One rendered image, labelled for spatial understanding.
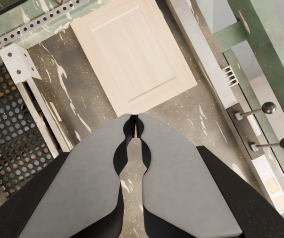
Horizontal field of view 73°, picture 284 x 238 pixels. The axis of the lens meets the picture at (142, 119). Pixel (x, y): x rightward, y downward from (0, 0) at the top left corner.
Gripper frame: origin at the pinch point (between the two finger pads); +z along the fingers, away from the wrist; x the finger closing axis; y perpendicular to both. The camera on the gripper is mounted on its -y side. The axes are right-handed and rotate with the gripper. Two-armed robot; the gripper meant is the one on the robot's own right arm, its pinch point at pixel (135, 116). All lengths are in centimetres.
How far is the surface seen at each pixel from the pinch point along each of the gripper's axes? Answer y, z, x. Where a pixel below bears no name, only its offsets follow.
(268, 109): 21, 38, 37
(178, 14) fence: -3, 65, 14
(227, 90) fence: 21, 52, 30
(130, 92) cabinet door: 20, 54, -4
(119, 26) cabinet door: 0, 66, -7
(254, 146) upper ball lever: 37, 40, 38
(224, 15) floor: 5, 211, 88
